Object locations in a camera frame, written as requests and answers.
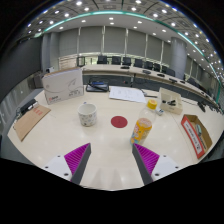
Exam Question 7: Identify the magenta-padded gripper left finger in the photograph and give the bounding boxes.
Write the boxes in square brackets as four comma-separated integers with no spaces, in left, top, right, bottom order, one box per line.
[42,142,92,186]

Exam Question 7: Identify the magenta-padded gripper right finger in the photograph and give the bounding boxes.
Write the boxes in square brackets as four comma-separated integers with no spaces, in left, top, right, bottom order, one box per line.
[131,142,183,186]

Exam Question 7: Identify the clear yellow-capped drink bottle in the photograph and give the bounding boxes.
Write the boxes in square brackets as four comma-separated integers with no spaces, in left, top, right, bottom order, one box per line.
[129,99,158,146]

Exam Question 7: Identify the white patterned cup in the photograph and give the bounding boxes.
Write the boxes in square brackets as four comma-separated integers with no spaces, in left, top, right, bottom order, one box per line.
[77,102,98,128]

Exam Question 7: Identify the flat round red coaster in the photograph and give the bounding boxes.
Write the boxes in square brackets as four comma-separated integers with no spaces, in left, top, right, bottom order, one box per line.
[110,115,129,129]

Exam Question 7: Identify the brown box with red label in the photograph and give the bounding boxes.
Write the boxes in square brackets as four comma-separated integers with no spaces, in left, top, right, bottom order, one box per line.
[180,114,213,160]

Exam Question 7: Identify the flat brown cardboard envelope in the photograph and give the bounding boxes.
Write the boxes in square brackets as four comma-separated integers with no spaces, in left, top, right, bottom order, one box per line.
[13,104,52,142]

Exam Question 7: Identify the open white cardboard box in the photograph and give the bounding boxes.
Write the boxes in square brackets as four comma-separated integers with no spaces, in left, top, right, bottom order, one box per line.
[157,87,184,116]

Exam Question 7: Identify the white paper sheets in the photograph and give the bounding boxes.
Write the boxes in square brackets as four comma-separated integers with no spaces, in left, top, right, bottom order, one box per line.
[108,85,148,104]

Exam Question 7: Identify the black desk device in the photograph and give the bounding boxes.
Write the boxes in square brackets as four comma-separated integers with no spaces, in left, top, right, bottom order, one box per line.
[19,98,38,116]

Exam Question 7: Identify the white paper carton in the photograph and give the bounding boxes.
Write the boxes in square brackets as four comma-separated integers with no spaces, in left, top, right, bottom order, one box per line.
[41,67,85,106]

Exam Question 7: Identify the black flat tray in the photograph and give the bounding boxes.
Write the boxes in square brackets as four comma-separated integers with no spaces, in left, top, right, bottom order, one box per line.
[85,79,110,93]

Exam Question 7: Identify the long curved conference desk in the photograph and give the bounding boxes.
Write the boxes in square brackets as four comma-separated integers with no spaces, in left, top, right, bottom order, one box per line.
[81,63,218,105]

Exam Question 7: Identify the row of black office chairs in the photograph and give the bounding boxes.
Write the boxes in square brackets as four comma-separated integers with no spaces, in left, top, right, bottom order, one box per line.
[76,54,201,88]

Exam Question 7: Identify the ceiling lights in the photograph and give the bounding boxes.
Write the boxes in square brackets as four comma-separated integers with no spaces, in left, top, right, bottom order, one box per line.
[26,0,224,78]

